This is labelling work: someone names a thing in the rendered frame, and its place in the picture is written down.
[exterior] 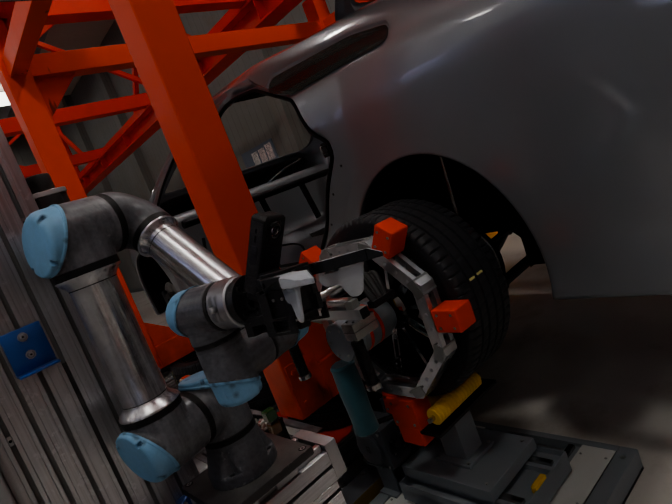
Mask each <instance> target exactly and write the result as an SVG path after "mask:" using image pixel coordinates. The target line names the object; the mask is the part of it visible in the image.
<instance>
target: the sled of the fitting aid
mask: <svg viewBox="0 0 672 504"><path fill-rule="evenodd" d="M536 447H537V449H536V450H535V452H534V453H533V454H532V455H531V457H530V458H529V459H528V460H527V462H526V463H525V464H524V466H523V467H522V468H521V469H520V471H519V472H518V473H517V475H516V476H515V477H514V478H513V480H512V481H511V482H510V483H509V485H508V486H507V487H506V489H505V490H504V491H503V492H502V494H501V495H500V496H499V498H498V499H497V500H496V501H495V503H490V502H487V501H484V500H481V499H478V498H475V497H472V496H469V495H465V494H462V493H459V492H456V491H453V490H450V489H447V488H443V487H440V486H437V485H434V484H431V483H428V482H425V481H421V480H418V479H415V478H412V477H409V476H405V477H404V478H403V479H402V480H401V481H400V482H399V485H400V488H401V490H402V493H403V495H404V498H405V500H408V501H411V502H413V503H416V504H549V503H550V501H551V500H552V498H553V497H554V495H555V494H556V493H557V491H558V490H559V488H560V487H561V485H562V484H563V482H564V481H565V479H566V478H567V476H568V475H569V473H570V472H571V471H572V469H571V466H570V462H569V459H568V456H567V453H566V451H562V450H557V449H552V448H547V447H542V446H537V445H536Z"/></svg>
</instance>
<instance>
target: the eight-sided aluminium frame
mask: <svg viewBox="0 0 672 504"><path fill-rule="evenodd" d="M372 242H373V236H372V235H371V236H369V237H365V238H361V239H356V240H351V241H346V242H342V243H339V242H338V243H336V244H333V245H331V246H329V247H327V248H325V249H323V250H321V253H320V256H319V261H320V260H324V259H327V258H331V257H335V256H339V255H342V254H346V253H350V252H354V251H358V250H362V249H366V248H370V249H372ZM372 260H373V261H374V262H376V263H377V264H378V265H379V266H381V267H382V268H383V269H384V270H386V271H387V272H388V273H389V274H391V275H392V276H393V277H394V278H395V279H397V280H398V281H399V282H400V283H402V284H403V285H404V286H405V287H407V288H408V289H409V290H410V291H411V292H412V293H413V295H414V298H415V301H416V304H417V306H418V309H419V312H420V315H421V317H422V320H423V323H424V326H425V328H426V331H427V334H428V337H429V339H430V342H431V345H432V348H433V354H432V356H431V358H430V360H429V362H428V364H427V366H426V368H425V370H424V372H423V374H422V376H421V378H419V377H410V376H400V375H391V374H386V373H385V372H383V371H382V370H381V369H380V368H379V367H378V366H377V365H376V364H375V363H374V362H373V361H372V360H371V362H372V364H373V367H374V369H375V372H376V375H377V377H378V379H380V381H381V384H382V387H381V388H380V389H378V390H376V391H375V392H379V393H380V394H382V392H384V393H387V394H392V395H399V396H405V397H412V398H416V399H418V398H419V399H424V398H425V397H426V396H427V395H428V394H430V393H431V392H432V391H433V390H434V389H435V387H436V386H437V385H438V384H437V383H438V382H439V380H440V378H441V376H442V374H443V373H444V371H445V369H446V367H447V365H448V364H449V362H450V360H451V358H452V356H453V355H454V354H455V351H456V349H457V344H456V338H454V336H453V333H439V332H438V331H437V329H436V326H435V323H434V320H433V317H432V315H431V310H432V309H434V308H435V307H436V306H438V305H439V304H441V303H442V302H441V299H440V297H439V294H438V291H437V288H436V287H437V285H436V284H435V282H434V280H433V278H432V277H431V276H430V275H429V274H428V273H427V272H426V271H423V270H422V269H421V268H419V267H418V266H417V265H415V264H414V263H413V262H412V261H410V260H409V259H408V258H406V257H405V256H404V255H403V254H401V253H399V254H397V255H395V256H394V257H392V258H390V259H387V258H385V257H384V256H381V257H377V258H374V259H372ZM318 276H319V273H318V274H316V276H315V279H316V285H317V289H318V292H319V291H320V292H322V291H324V290H325V289H327V288H329V287H325V286H323V285H321V284H320V282H319V279H318ZM335 321H336V320H321V322H322V324H323V327H324V329H325V332H326V329H327V327H328V326H329V325H331V324H332V323H334V322H335ZM353 360H354V361H355V365H356V367H357V369H358V372H359V374H360V376H361V378H362V379H363V380H364V381H365V379H364V377H363V374H362V371H361V369H360V366H359V364H358V361H357V359H356V358H355V359H353Z"/></svg>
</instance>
